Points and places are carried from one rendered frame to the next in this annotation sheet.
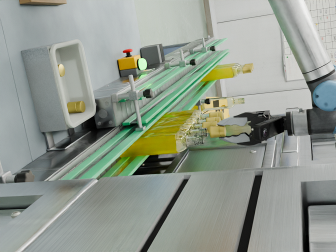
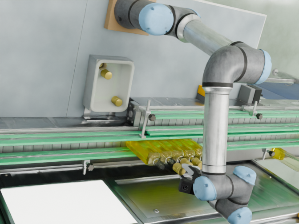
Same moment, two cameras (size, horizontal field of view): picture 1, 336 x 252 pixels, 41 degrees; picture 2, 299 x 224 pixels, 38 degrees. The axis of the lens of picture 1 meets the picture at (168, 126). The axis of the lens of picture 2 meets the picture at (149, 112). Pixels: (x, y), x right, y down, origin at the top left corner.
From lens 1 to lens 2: 106 cm
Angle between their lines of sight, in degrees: 37
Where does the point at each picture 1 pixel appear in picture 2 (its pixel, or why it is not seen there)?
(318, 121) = (221, 206)
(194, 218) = not seen: outside the picture
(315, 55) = (207, 155)
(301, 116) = not seen: hidden behind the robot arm
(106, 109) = (133, 113)
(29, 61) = (90, 62)
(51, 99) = (90, 89)
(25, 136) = (67, 101)
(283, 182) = not seen: outside the picture
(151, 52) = (245, 92)
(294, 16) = (207, 120)
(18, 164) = (53, 114)
